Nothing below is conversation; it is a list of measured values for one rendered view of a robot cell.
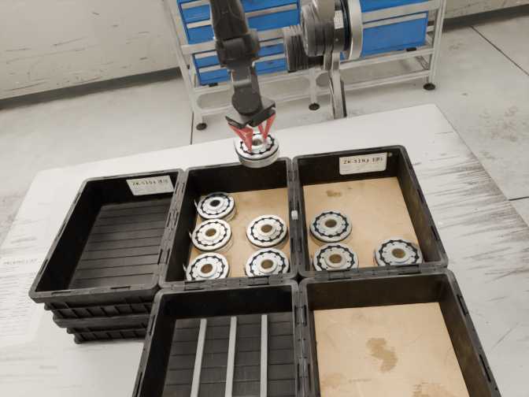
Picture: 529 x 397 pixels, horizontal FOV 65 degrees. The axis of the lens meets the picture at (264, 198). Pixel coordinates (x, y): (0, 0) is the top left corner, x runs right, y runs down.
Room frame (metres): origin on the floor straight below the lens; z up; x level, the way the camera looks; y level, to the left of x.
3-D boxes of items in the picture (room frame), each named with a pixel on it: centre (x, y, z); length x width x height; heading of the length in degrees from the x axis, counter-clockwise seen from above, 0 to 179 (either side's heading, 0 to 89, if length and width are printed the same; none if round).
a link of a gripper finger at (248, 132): (0.81, 0.00, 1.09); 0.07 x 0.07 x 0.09; 36
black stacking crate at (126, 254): (0.76, 0.38, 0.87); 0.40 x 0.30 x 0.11; 171
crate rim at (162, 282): (0.71, 0.08, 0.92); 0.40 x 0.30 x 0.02; 171
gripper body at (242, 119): (0.81, -0.01, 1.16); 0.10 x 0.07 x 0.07; 126
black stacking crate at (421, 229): (0.67, -0.21, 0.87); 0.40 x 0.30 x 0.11; 171
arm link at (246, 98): (0.77, -0.01, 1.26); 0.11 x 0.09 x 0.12; 177
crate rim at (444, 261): (0.67, -0.21, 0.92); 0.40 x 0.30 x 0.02; 171
